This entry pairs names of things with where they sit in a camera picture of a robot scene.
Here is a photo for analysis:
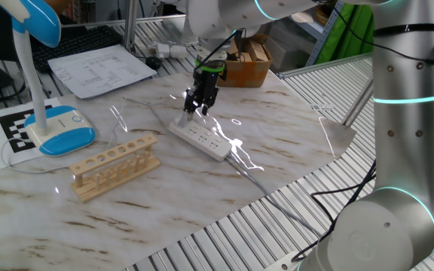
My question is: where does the grey power strip cable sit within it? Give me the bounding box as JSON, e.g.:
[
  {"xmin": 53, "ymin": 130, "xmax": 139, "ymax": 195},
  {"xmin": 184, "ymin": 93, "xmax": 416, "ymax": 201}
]
[{"xmin": 226, "ymin": 154, "xmax": 322, "ymax": 236}]

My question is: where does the green cloth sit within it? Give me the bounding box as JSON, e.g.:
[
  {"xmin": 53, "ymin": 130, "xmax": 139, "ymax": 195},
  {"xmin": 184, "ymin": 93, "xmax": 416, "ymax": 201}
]
[{"xmin": 316, "ymin": 3, "xmax": 374, "ymax": 65}]

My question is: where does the grey metal shelf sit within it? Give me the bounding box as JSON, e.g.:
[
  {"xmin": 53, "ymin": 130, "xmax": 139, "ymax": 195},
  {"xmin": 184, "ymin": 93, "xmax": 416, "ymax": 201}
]
[{"xmin": 288, "ymin": 0, "xmax": 344, "ymax": 67}]

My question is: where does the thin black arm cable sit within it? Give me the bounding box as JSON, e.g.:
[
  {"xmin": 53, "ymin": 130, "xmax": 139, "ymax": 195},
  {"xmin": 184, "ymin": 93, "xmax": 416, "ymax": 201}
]
[{"xmin": 194, "ymin": 0, "xmax": 434, "ymax": 72}]

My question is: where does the printed white paper sheet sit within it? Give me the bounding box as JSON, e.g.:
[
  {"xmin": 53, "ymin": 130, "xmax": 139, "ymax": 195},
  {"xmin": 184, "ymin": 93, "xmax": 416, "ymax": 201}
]
[{"xmin": 47, "ymin": 44, "xmax": 158, "ymax": 100}]

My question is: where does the black keyboard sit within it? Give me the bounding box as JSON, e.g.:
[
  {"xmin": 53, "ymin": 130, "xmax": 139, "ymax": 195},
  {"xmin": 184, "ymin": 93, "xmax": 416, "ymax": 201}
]
[{"xmin": 31, "ymin": 25, "xmax": 124, "ymax": 74}]

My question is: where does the white power strip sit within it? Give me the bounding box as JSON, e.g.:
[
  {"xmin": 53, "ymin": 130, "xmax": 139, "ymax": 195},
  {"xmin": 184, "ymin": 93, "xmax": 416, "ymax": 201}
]
[{"xmin": 167, "ymin": 114, "xmax": 233, "ymax": 162}]

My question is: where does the brown cardboard box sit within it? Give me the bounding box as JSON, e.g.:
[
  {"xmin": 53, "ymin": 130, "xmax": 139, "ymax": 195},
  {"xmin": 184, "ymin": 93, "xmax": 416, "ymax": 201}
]
[{"xmin": 216, "ymin": 33, "xmax": 274, "ymax": 89}]

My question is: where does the blue white desk lamp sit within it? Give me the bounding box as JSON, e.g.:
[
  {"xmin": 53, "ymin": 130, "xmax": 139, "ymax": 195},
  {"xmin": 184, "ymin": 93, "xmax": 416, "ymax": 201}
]
[{"xmin": 0, "ymin": 0, "xmax": 96, "ymax": 157}]

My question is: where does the green wrist adapter ring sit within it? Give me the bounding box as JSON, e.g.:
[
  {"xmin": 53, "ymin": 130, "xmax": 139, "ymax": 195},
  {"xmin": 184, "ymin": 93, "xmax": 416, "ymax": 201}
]
[{"xmin": 194, "ymin": 59, "xmax": 227, "ymax": 75}]

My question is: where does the wooden test tube rack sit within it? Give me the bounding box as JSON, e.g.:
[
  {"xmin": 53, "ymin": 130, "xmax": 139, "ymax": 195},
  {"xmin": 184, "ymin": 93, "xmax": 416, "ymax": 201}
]
[{"xmin": 69, "ymin": 133, "xmax": 162, "ymax": 204}]

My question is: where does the aluminium frame post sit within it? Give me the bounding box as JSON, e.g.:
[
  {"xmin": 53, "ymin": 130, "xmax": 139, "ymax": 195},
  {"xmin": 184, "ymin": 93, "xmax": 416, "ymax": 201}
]
[{"xmin": 123, "ymin": 0, "xmax": 139, "ymax": 50}]

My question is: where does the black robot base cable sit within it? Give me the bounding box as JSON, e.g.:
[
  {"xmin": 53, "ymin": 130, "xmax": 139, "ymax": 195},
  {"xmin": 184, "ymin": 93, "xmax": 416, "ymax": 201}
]
[{"xmin": 291, "ymin": 160, "xmax": 377, "ymax": 263}]

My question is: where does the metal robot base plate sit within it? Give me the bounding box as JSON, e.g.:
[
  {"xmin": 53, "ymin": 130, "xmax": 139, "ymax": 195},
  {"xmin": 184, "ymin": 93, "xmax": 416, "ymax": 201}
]
[{"xmin": 264, "ymin": 251, "xmax": 301, "ymax": 271}]

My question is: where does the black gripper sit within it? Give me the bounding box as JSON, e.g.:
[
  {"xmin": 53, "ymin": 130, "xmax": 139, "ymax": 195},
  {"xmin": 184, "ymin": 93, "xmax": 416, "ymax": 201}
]
[{"xmin": 182, "ymin": 69, "xmax": 222, "ymax": 117}]

